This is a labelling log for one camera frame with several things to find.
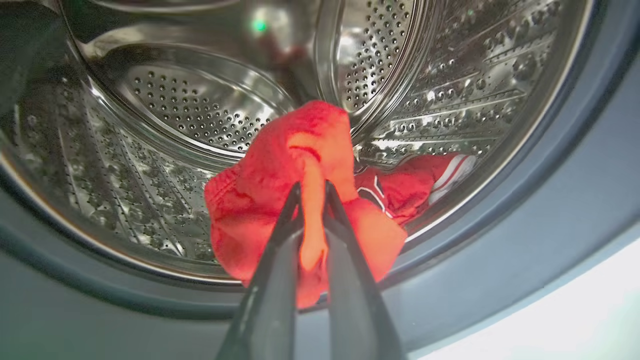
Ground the orange-red cloth garment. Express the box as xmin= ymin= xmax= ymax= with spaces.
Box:
xmin=204 ymin=100 xmax=408 ymax=309

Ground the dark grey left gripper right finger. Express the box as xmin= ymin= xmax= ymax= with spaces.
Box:
xmin=324 ymin=181 xmax=407 ymax=360

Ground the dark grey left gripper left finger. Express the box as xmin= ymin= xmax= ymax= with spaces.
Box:
xmin=216 ymin=182 xmax=304 ymax=360

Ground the red garment with white stripes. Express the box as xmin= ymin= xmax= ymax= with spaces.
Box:
xmin=354 ymin=153 xmax=477 ymax=227

